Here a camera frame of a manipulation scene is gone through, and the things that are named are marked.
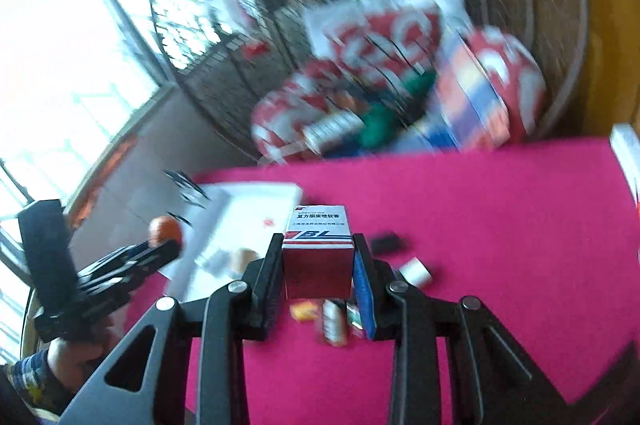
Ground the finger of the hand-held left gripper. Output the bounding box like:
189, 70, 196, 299
79, 263, 169, 307
77, 238, 182, 287

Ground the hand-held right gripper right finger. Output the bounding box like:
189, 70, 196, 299
351, 232, 583, 425

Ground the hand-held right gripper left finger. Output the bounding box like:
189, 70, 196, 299
59, 232, 287, 425

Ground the small orange ball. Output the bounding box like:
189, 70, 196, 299
149, 216, 184, 247

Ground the red and white carton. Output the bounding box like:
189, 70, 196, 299
281, 205, 356, 301

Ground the white board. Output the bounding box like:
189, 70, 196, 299
157, 182, 304, 302

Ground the person's left forearm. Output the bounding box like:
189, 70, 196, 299
0, 347, 63, 417

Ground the person's left hand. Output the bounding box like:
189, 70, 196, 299
46, 321, 122, 394

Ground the tan tape roll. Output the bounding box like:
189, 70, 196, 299
235, 247, 263, 277

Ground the small green and white packet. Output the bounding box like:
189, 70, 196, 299
347, 302, 369, 339

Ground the small yellow packet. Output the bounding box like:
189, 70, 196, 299
291, 299, 321, 322

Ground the small white cube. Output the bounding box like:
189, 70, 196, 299
399, 256, 433, 289

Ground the white power strip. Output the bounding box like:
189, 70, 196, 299
301, 109, 364, 154

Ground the pink table cloth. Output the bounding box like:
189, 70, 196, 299
124, 136, 640, 425

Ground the green cloth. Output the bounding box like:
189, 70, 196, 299
359, 72, 437, 147

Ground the window with metal grille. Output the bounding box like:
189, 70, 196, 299
0, 0, 281, 366

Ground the checkered blanket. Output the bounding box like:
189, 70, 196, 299
434, 36, 512, 152

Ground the red patterned seat cushion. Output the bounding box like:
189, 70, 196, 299
249, 26, 549, 167

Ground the white device with screen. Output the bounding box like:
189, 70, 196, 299
609, 124, 640, 206

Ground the black cable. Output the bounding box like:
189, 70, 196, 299
359, 29, 427, 77

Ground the yellow wooden frame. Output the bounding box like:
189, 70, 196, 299
582, 0, 640, 141

